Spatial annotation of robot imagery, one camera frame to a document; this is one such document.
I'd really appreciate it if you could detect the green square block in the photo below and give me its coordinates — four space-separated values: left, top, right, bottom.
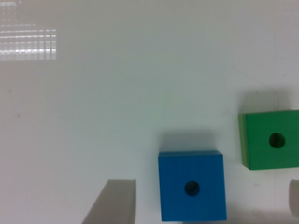
238 110 299 170

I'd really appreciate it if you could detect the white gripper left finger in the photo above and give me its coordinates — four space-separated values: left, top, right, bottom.
82 179 136 224

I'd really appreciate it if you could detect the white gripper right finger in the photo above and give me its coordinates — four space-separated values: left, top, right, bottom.
289 179 299 217

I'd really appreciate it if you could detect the blue square block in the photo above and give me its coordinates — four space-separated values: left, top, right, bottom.
158 150 227 222

